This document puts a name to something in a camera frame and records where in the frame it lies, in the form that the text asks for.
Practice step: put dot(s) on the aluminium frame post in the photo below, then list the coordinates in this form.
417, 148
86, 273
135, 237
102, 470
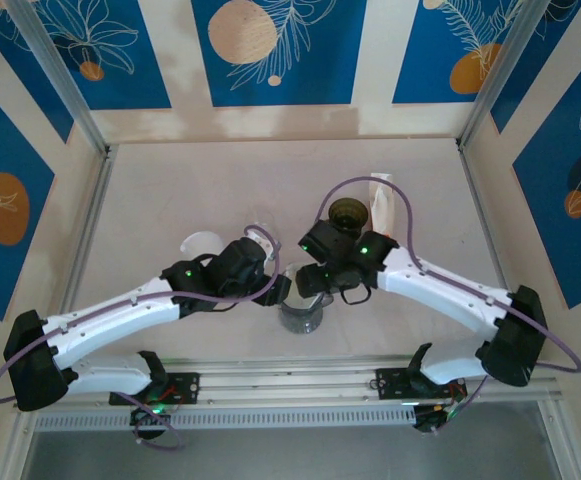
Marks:
60, 75
552, 440
17, 455
505, 70

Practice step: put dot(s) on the olive green coffee dripper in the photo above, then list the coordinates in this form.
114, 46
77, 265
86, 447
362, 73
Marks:
347, 212

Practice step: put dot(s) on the aluminium table side rail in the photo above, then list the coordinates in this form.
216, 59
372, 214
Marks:
476, 200
95, 210

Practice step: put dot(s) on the black electronics box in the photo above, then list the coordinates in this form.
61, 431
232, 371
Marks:
427, 420
145, 417

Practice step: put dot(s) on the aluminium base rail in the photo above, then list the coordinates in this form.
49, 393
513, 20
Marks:
290, 380

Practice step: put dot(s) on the white and orange filter box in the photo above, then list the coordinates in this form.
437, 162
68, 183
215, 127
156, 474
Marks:
382, 205

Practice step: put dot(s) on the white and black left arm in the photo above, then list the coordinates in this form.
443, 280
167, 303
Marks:
110, 315

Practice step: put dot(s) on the clear glass server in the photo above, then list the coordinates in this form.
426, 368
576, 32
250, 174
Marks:
260, 220

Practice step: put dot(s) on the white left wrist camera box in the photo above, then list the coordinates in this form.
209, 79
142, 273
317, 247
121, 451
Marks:
259, 236

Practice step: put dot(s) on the grey textured glass mug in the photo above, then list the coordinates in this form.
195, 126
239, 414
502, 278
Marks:
300, 320

